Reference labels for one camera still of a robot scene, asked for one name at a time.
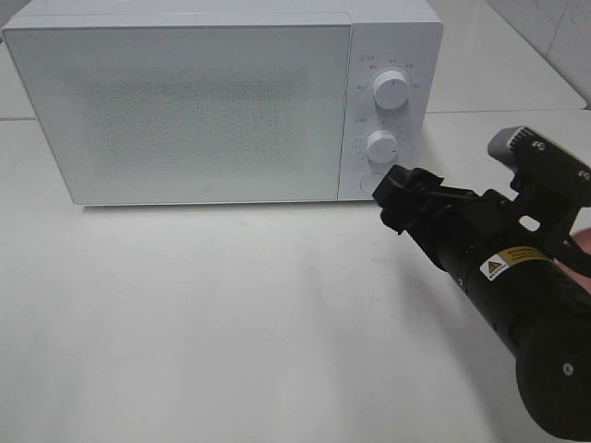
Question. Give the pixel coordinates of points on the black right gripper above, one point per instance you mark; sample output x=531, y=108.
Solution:
x=459, y=230

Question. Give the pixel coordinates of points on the round door release button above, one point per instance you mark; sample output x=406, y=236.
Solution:
x=369, y=182

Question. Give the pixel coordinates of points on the white microwave door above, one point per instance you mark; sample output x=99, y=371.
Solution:
x=183, y=116

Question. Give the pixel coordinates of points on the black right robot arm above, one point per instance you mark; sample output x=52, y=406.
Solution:
x=542, y=315

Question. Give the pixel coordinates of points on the white lower microwave knob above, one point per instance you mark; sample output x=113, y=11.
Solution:
x=382, y=147

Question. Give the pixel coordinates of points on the white microwave knob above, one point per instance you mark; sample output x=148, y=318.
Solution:
x=382, y=147
x=390, y=88

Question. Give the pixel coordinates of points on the white upper microwave knob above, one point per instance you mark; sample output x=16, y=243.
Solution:
x=390, y=88

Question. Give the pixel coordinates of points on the white microwave oven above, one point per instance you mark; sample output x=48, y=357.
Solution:
x=383, y=34

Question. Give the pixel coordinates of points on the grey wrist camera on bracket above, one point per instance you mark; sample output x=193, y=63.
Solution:
x=552, y=184

